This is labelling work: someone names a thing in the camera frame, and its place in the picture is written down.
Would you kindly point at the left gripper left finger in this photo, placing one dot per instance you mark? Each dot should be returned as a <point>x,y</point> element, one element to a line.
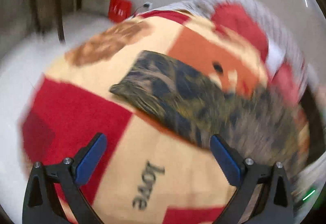
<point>41,203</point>

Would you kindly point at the orange red love blanket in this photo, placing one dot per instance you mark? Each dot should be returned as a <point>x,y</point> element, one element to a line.
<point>148,173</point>

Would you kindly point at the dark floral patterned garment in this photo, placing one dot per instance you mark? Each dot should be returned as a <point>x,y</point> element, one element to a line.
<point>193,106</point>

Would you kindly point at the floral padded headboard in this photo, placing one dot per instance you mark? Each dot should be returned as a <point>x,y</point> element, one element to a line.
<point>267,21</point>

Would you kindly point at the left red heart pillow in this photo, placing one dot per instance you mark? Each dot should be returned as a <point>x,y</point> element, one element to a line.
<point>233,17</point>

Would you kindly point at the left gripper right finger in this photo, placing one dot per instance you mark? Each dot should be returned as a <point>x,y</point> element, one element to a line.
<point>274,203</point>

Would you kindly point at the white square pillow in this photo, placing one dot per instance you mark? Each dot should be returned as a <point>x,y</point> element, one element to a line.
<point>274,59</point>

